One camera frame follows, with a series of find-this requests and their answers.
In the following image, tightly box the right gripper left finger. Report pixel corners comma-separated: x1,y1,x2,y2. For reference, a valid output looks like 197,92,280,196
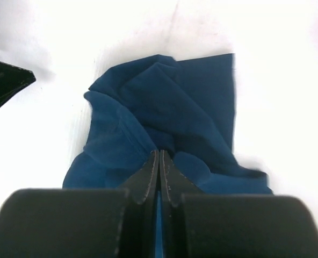
0,151,159,257

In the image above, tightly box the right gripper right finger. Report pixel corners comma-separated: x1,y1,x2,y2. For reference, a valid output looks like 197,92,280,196
159,150,318,257

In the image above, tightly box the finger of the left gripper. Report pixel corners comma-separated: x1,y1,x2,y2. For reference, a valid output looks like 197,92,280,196
0,61,36,108

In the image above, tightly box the blue t shirt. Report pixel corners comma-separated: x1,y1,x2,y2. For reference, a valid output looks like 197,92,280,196
62,53,273,258

